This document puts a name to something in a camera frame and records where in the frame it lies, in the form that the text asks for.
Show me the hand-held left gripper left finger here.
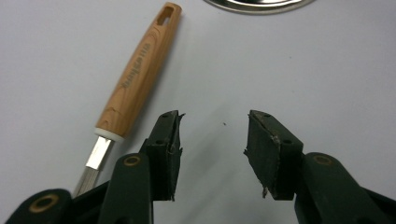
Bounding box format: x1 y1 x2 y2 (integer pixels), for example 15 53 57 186
97 110 185 224

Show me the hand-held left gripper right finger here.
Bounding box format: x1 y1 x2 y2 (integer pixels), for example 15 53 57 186
244 109 393 224

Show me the wooden handled knife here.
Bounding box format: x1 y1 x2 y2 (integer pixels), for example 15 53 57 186
73 2 183 199

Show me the steel utensil stand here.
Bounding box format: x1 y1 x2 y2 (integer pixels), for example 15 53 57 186
204 0 316 15

